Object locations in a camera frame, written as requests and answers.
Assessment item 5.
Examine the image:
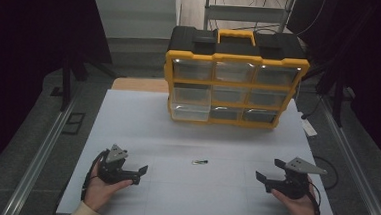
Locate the set of clear drawers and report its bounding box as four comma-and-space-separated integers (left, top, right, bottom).
169, 57, 301, 126

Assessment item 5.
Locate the yellow carry handle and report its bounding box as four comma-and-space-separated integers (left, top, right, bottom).
216, 28, 258, 47

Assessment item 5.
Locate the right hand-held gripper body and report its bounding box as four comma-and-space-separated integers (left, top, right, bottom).
264, 154, 329, 202

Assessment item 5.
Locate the aluminium rail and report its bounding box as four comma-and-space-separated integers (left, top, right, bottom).
311, 94, 381, 215
1, 94, 77, 215

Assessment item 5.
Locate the person's left hand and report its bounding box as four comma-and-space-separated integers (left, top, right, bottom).
83, 159, 135, 215

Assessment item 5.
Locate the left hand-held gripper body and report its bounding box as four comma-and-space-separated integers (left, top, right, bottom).
98, 143, 143, 188

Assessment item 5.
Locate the yellow and black organizer cabinet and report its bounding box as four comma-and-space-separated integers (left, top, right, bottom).
160, 24, 313, 132

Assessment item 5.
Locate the black stand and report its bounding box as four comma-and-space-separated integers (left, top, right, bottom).
48, 53, 119, 115
299, 53, 360, 130

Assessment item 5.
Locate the person's right hand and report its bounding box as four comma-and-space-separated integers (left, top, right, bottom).
269, 174, 322, 215

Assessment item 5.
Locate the dark curtain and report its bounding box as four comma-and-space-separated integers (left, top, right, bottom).
0, 0, 117, 196
279, 0, 381, 163

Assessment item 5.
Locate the black rectangular frame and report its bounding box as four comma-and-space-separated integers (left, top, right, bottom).
61, 111, 87, 137

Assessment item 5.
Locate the wooden board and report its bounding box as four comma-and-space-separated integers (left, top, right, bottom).
110, 76, 170, 94

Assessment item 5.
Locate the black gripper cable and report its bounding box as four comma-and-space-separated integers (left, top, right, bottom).
304, 180, 324, 215
80, 148, 110, 203

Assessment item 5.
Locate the grey metal shelf stand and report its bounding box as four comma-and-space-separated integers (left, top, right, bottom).
202, 0, 297, 37

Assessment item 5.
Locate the black power cable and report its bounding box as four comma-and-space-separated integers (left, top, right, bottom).
300, 93, 324, 122

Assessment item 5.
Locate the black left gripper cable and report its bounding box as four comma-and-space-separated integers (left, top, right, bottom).
80, 148, 110, 203

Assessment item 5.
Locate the clear plastic drawer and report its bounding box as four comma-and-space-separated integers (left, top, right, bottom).
170, 102, 211, 124

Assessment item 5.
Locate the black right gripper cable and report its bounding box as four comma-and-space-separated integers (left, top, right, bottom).
304, 180, 324, 215

